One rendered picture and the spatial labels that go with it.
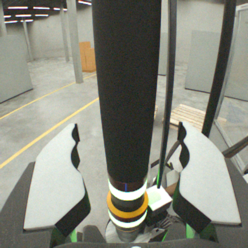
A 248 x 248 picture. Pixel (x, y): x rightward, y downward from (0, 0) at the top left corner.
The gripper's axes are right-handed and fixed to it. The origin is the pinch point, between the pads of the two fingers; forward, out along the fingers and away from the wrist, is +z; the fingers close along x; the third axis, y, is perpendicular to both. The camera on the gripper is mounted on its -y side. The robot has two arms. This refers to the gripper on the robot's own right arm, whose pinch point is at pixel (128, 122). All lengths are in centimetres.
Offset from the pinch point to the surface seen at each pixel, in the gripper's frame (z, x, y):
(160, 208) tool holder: -1.5, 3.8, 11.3
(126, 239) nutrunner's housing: -3.2, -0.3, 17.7
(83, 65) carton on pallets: 801, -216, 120
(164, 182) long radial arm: 32, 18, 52
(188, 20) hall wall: 1112, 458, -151
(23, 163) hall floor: 143, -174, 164
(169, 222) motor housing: 11, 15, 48
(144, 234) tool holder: -2.1, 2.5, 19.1
